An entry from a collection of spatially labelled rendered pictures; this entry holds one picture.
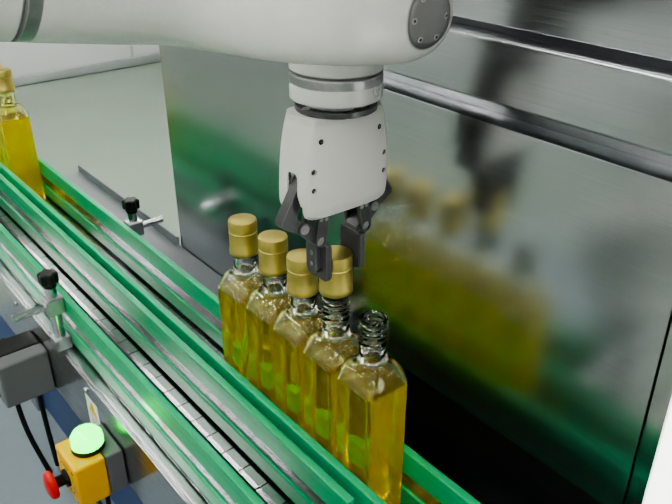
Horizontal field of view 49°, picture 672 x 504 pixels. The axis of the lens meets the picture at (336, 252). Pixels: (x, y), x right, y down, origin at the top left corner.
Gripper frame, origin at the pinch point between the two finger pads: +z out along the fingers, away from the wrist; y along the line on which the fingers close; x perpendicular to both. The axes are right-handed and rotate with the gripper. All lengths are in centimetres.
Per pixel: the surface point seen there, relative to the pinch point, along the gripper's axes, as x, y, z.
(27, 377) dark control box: -54, 21, 39
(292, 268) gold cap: -5.3, 1.7, 3.7
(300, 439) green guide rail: -1.0, 4.3, 23.0
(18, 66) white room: -586, -130, 120
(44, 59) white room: -586, -151, 118
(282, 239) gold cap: -10.1, -0.4, 2.8
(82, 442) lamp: -28.5, 20.6, 34.1
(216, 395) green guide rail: -16.0, 6.6, 25.2
